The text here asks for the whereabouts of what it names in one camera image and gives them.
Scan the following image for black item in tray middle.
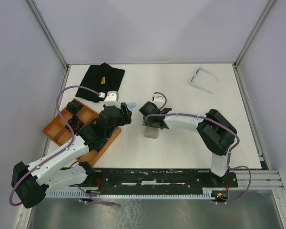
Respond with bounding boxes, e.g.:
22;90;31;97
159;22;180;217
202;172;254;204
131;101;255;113
68;115;82;133

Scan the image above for left aluminium frame post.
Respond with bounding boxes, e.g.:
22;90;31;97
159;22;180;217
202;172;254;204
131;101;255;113
25;0;68;69

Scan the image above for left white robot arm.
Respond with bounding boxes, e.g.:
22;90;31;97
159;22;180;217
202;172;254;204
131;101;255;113
9;103;132;208

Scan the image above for black folded cloth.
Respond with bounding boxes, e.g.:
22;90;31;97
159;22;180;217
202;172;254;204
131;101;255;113
80;63;125;94

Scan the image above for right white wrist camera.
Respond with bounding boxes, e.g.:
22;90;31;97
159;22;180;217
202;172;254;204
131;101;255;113
152;93;166;104

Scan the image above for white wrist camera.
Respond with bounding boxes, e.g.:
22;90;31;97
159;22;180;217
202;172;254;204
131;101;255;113
152;93;166;104
99;91;121;109

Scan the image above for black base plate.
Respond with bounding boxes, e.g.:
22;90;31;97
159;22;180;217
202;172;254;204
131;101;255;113
69;168;238;191

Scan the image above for black item in tray rear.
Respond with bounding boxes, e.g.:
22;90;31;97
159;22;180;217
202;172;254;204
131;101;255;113
66;101;82;115

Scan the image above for aluminium frame post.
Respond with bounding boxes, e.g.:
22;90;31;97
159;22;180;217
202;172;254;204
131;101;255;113
233;0;277;67
25;0;68;69

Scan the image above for white slotted cable duct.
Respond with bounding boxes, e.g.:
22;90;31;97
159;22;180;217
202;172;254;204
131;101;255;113
45;187;227;198

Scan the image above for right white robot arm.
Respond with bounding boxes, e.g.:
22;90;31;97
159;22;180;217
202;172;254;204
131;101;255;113
139;101;240;187

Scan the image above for right aluminium frame post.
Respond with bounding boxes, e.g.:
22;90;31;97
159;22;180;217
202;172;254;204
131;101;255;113
233;0;277;67

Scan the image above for blue cloth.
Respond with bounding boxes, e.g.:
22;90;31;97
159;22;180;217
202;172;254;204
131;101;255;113
126;102;137;111

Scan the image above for black item in tray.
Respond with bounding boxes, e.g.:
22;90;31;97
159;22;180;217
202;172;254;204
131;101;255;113
66;101;82;115
68;115;82;133

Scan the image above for orange divided tray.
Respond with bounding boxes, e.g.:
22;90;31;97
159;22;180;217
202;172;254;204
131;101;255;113
42;98;121;166

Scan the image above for grey glasses case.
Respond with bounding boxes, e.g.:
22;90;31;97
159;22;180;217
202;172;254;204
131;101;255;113
142;117;159;139

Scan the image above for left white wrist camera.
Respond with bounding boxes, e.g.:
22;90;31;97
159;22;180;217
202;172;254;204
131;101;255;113
99;91;121;109

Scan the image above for lavender sunglasses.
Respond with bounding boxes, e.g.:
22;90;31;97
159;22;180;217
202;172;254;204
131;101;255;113
189;66;219;94

